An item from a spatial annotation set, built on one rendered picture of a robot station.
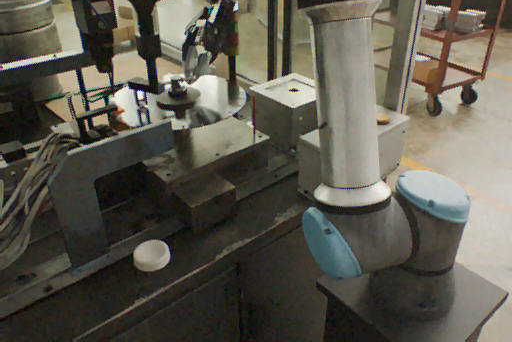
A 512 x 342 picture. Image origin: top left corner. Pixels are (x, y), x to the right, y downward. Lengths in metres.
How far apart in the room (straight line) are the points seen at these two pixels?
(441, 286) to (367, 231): 0.21
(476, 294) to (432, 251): 0.19
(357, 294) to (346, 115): 0.37
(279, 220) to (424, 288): 0.34
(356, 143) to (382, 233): 0.14
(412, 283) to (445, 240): 0.10
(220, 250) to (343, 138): 0.41
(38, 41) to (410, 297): 1.31
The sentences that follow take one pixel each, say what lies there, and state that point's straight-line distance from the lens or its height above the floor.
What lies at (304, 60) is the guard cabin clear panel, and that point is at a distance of 1.39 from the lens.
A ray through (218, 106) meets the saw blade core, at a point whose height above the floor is 0.95.
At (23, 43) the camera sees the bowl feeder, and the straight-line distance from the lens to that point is 1.59.
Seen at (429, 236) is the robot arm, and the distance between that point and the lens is 0.73.
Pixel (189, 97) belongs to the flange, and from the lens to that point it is 1.07.
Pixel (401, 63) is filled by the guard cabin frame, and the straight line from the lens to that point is 1.15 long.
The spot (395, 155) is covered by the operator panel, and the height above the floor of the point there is 0.80.
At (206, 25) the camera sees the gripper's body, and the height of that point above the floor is 1.12.
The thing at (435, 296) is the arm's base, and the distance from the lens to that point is 0.83.
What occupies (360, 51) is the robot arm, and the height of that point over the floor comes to 1.19.
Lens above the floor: 1.38
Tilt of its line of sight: 30 degrees down
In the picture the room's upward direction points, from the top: 1 degrees counter-clockwise
